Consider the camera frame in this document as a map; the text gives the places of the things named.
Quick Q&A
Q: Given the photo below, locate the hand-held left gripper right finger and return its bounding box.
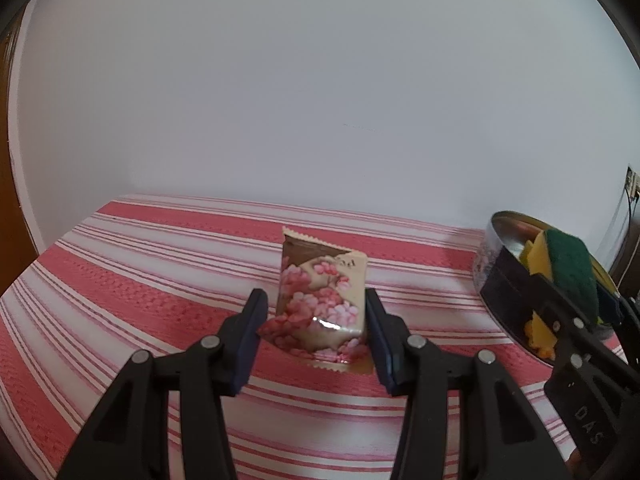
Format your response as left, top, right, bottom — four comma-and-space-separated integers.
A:
365, 289, 571, 480

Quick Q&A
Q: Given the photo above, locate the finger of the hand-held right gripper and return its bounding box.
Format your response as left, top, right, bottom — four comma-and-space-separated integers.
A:
595, 285, 640, 361
492, 252, 596, 361

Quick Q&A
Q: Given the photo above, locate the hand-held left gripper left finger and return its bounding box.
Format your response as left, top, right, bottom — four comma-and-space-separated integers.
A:
55, 289, 268, 480

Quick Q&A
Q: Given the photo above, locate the yellow green scouring sponge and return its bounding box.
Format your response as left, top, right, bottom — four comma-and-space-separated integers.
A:
517, 227, 601, 318

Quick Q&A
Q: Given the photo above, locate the round metal cookie tin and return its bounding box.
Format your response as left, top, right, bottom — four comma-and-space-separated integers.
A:
472, 210, 626, 361

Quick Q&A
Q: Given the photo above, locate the pink floral snack packet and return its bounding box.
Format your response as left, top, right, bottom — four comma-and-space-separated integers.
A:
257, 226, 373, 373

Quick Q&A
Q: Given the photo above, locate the red white striped cloth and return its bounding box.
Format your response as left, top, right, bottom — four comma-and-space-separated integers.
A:
0, 194, 640, 480

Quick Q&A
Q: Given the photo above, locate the brown wooden panel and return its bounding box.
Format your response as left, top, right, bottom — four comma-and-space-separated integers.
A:
0, 7, 41, 296

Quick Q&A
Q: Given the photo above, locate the black power cable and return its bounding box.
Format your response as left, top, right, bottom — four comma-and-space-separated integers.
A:
602, 190, 633, 271

